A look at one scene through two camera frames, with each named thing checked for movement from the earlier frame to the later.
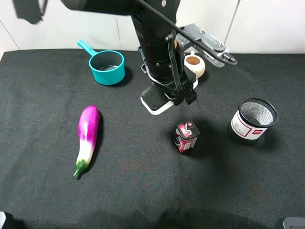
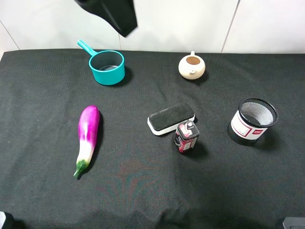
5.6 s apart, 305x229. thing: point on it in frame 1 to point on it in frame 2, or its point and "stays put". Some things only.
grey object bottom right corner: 294,223 stays put
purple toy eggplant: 87,131 stays put
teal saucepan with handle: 107,66 stays put
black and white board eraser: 154,98 to 167,120
